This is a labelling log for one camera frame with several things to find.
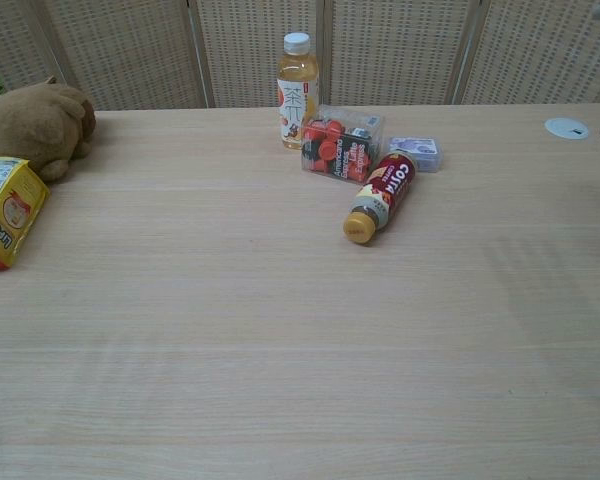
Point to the brown plush toy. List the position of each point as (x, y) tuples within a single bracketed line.
[(35, 125)]

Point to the Costa coffee bottle gold cap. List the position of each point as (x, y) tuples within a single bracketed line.
[(385, 192)]

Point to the woven folding screen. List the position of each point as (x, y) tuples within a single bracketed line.
[(390, 50)]

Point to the small purple clear box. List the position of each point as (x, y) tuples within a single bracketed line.
[(420, 150)]

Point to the clear box of capsules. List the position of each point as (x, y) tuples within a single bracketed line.
[(337, 150)]

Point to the orange tea bottle white cap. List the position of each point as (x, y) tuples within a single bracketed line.
[(296, 95)]

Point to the yellow Lipo snack bag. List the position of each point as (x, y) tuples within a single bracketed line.
[(5, 210)]

